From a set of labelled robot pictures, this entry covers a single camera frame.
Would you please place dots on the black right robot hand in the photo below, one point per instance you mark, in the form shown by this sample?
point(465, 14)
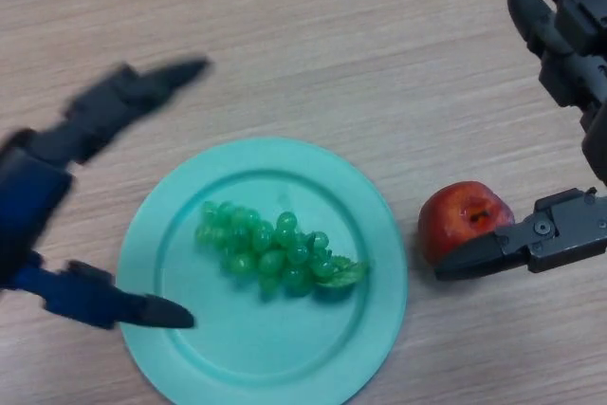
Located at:
point(564, 234)

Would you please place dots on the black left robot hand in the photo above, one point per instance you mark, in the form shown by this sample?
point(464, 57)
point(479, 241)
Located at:
point(28, 196)

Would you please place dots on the green grapes bunch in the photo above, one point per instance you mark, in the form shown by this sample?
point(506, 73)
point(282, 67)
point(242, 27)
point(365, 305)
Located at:
point(270, 248)

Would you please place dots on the green round plate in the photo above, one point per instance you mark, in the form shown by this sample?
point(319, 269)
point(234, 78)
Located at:
point(237, 353)

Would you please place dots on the red apple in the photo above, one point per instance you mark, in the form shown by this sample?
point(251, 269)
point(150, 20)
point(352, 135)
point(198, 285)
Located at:
point(450, 220)

